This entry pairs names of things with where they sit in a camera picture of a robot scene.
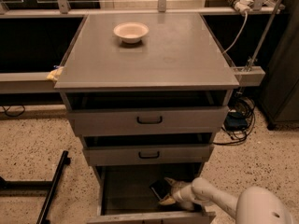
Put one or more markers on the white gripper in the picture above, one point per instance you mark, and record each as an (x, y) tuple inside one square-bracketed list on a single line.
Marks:
[(177, 191)]

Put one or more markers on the black rxbar chocolate bar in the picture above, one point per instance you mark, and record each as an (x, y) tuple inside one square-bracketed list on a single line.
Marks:
[(160, 189)]

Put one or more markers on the grey drawer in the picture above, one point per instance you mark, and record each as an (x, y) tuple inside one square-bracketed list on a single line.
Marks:
[(112, 122), (140, 155), (126, 198)]

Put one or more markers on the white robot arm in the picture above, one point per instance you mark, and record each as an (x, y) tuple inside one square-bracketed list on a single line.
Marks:
[(254, 205)]

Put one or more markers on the grey drawer cabinet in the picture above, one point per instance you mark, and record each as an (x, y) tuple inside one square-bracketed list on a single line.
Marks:
[(177, 64)]

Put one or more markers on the black floor stand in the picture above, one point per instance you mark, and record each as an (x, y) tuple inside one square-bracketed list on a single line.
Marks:
[(35, 188)]

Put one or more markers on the dark grey cabinet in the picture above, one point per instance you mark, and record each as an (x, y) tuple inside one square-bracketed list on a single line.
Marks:
[(279, 98)]

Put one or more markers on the white bowl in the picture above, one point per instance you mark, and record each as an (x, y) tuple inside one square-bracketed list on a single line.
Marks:
[(131, 32)]

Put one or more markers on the metal diagonal rod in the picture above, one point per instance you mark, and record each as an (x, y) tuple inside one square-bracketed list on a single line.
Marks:
[(257, 5)]

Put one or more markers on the yellow tape piece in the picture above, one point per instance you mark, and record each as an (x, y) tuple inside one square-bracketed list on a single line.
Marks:
[(55, 74)]

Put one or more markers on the white power strip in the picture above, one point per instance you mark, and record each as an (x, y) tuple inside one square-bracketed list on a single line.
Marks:
[(241, 6)]

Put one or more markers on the grey aluminium rail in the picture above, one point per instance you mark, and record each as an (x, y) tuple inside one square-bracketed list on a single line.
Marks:
[(13, 83)]

